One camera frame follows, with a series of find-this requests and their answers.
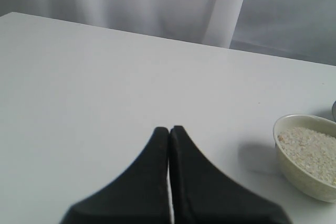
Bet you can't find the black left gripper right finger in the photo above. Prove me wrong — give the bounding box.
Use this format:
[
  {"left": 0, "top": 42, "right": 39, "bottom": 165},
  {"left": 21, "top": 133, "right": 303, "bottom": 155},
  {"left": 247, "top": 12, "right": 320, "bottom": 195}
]
[{"left": 169, "top": 126, "right": 285, "bottom": 223}]

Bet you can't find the white ceramic rice bowl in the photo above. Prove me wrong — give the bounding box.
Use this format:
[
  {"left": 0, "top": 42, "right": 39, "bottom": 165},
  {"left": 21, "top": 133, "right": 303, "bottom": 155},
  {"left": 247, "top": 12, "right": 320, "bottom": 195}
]
[{"left": 273, "top": 114, "right": 335, "bottom": 203}]

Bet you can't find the white curtain backdrop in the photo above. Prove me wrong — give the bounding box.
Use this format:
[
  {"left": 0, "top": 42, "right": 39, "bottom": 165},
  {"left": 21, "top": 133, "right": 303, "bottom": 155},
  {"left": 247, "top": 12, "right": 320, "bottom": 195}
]
[{"left": 1, "top": 0, "right": 335, "bottom": 65}]

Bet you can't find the round metal rice tray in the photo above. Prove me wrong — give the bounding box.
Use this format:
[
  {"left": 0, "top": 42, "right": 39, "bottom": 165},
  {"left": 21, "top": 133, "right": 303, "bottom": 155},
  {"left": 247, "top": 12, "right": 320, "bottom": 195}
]
[{"left": 331, "top": 101, "right": 336, "bottom": 121}]

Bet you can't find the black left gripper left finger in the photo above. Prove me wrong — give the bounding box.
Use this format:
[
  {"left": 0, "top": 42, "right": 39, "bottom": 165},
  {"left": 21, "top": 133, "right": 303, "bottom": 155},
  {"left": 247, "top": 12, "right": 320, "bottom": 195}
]
[{"left": 61, "top": 127, "right": 169, "bottom": 223}]

